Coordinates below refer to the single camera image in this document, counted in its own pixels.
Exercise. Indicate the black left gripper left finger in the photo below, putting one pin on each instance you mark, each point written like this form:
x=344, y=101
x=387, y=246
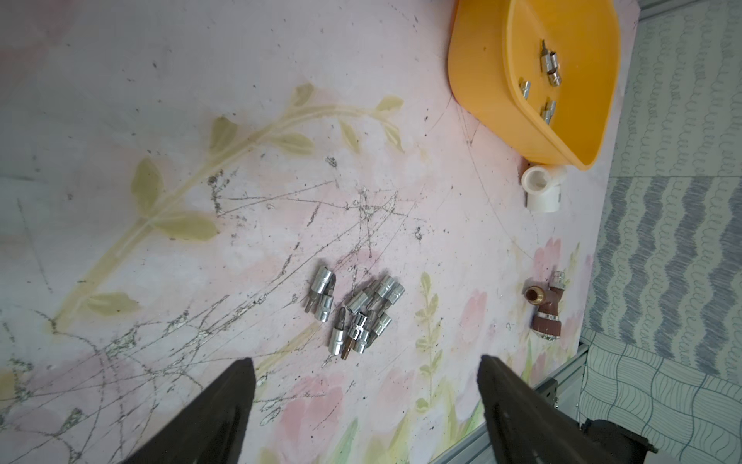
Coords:
x=211, y=429

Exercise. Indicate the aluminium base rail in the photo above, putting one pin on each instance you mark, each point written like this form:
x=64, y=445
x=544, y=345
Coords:
x=560, y=390

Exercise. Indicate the white pipe tee fitting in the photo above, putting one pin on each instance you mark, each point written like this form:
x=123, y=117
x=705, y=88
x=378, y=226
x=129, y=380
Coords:
x=543, y=187

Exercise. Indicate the yellow plastic storage box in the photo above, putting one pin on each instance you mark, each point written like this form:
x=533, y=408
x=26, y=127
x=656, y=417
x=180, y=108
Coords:
x=495, y=44

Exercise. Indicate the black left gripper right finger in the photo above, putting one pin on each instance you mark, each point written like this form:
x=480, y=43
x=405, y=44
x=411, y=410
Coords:
x=523, y=427

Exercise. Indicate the red brown pipe fitting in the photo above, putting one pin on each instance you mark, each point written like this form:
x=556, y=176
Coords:
x=545, y=297

